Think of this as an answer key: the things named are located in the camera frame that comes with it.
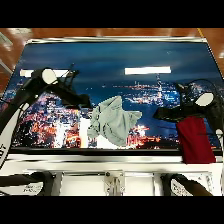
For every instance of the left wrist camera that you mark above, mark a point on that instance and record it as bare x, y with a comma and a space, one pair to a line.
71, 75

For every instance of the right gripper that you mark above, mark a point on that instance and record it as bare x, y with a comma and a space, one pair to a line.
168, 114

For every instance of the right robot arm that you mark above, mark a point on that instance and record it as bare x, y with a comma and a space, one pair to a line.
214, 107

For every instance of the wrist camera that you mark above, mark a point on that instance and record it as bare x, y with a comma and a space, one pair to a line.
71, 75
182, 89

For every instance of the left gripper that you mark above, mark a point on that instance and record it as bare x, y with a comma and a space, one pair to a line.
83, 101

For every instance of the silver frame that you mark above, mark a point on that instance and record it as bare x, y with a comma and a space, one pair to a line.
100, 163

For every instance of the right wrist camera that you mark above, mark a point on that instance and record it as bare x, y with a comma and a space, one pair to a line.
182, 89

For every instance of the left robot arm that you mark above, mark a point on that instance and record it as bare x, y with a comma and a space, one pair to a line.
20, 96

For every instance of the pale grey T-shirt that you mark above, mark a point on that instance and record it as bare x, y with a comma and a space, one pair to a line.
113, 120

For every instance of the dark red garment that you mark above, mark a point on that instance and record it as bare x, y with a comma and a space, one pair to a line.
195, 141

